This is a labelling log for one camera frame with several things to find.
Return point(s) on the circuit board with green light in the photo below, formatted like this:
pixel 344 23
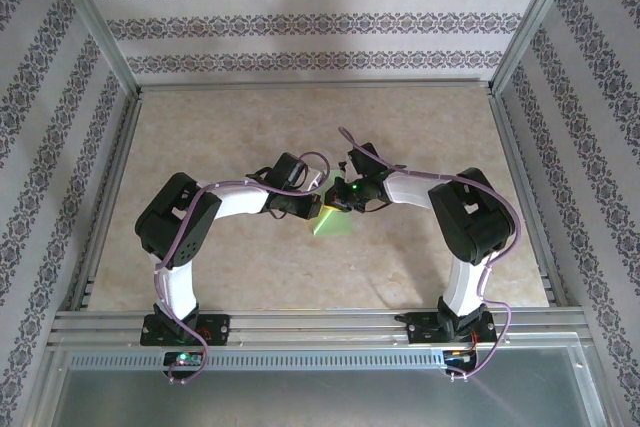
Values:
pixel 182 358

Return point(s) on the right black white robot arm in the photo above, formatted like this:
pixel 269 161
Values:
pixel 475 217

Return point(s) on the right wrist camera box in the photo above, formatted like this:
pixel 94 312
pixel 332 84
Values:
pixel 345 166

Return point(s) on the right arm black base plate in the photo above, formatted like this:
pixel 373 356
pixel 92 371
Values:
pixel 420 332

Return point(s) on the grey metal sheet panel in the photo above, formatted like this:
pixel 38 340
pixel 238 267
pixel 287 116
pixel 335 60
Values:
pixel 320 397

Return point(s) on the green paper sheet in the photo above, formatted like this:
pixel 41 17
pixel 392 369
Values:
pixel 335 227

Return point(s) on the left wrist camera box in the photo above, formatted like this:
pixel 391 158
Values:
pixel 315 180

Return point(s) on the aluminium rail along patterned wall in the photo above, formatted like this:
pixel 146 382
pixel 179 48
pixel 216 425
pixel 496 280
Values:
pixel 315 84

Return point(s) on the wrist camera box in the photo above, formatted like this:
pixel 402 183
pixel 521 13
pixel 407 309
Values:
pixel 315 180
pixel 345 166

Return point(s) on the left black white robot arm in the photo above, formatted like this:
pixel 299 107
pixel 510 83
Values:
pixel 175 219

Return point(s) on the left aluminium side rail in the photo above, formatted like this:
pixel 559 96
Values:
pixel 118 157

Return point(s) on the right aluminium side rail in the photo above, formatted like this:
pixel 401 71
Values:
pixel 511 147

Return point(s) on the long aluminium mounting rail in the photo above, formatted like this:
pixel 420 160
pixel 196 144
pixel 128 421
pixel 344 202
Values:
pixel 320 327

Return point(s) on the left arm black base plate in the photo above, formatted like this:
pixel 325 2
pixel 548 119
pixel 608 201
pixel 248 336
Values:
pixel 220 329

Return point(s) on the aluminium corner post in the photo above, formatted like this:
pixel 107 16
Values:
pixel 94 17
pixel 536 17

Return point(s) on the right aluminium corner post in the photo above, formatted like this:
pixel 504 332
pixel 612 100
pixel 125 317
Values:
pixel 536 17

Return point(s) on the left aluminium corner post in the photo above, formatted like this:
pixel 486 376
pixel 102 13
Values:
pixel 94 17

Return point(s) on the aluminium side rail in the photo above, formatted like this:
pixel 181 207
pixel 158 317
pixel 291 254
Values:
pixel 511 147
pixel 118 157

